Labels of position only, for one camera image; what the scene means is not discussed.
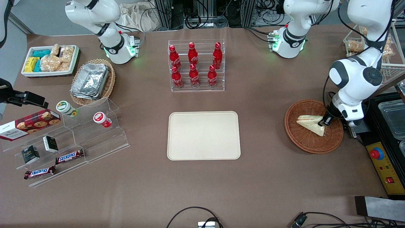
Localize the round brown wicker basket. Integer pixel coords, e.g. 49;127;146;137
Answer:
284;99;344;155

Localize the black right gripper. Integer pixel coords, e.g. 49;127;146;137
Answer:
0;78;49;109

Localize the beige cloth bag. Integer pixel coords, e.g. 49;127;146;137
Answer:
119;2;162;33

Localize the white wire basket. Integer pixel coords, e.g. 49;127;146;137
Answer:
343;19;405;85

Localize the oval light wicker basket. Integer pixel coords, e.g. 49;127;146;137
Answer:
70;58;116;107

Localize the brown chocolate bar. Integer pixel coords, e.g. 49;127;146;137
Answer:
55;149;85;165
24;165;57;180

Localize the black looped cable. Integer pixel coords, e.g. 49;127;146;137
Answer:
166;206;224;228

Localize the triangle sandwich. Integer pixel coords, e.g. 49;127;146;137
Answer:
296;115;326;137

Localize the white rectangular snack bin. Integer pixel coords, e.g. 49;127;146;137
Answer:
21;45;80;78

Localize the aluminium foil container stack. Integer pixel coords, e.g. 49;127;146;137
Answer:
70;63;110;100

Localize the red cookie box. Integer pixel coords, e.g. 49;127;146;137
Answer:
0;109;61;142

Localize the metal machine lever bar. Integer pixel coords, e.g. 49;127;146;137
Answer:
367;73;405;102

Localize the green lid yogurt cup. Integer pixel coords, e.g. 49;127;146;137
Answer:
56;100;79;118

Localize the small dark green box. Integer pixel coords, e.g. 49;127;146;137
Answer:
21;145;41;164
43;136;59;153

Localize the red lid yogurt cup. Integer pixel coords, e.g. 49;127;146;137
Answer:
93;111;112;128

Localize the clear acrylic bottle rack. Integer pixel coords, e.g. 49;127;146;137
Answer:
168;39;226;92

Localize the black cable with connector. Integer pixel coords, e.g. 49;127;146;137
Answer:
290;211;405;228

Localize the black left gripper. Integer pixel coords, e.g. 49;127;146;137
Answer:
318;103;342;127

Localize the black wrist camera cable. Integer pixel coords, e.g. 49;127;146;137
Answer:
322;0;396;111

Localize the red cola bottle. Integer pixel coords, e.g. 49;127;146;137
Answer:
188;42;199;67
171;66;184;88
169;45;182;71
189;64;200;87
212;42;223;69
207;65;218;88

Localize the black sealing machine yellow panel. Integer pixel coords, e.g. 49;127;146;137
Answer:
347;92;405;200

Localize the cream plastic tray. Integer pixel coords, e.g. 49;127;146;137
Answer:
167;111;241;161

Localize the grey metal plate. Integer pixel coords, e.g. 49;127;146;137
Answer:
354;196;405;222

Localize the clear acrylic step display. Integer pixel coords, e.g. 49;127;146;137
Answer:
0;97;131;188

